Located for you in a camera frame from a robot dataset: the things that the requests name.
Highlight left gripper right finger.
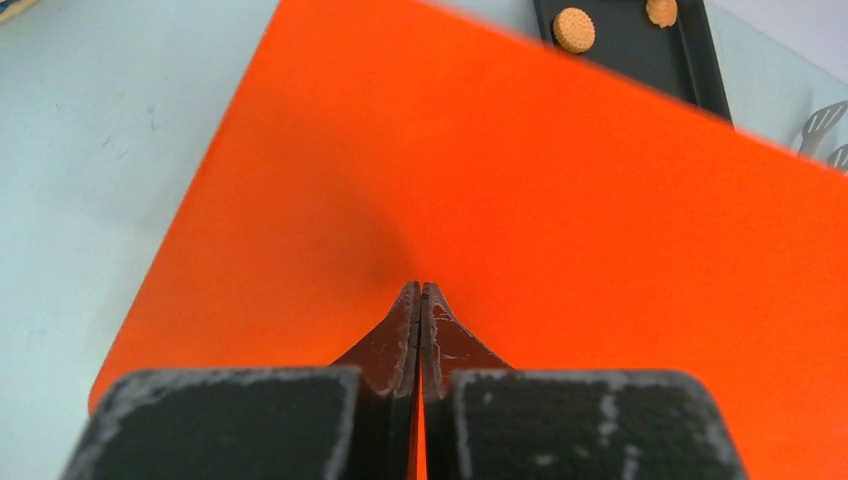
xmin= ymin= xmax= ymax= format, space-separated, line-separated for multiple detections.
xmin=421 ymin=283 xmax=747 ymax=479

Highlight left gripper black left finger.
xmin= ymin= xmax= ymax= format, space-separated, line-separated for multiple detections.
xmin=63 ymin=282 xmax=422 ymax=479

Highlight orange box lid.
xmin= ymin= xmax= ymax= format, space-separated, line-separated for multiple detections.
xmin=89 ymin=1 xmax=847 ymax=479

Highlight round orange cookie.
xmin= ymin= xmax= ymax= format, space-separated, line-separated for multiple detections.
xmin=552 ymin=7 xmax=596 ymax=54

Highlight black cookie tray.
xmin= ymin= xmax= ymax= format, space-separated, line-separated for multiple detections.
xmin=534 ymin=0 xmax=732 ymax=122

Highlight metal tongs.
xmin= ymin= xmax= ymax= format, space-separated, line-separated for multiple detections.
xmin=797 ymin=100 xmax=847 ymax=175

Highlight orange shell cookie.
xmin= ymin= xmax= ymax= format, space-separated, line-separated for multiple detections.
xmin=645 ymin=0 xmax=678 ymax=28

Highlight tan cloth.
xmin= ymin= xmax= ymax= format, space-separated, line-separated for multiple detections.
xmin=0 ymin=0 xmax=39 ymax=23

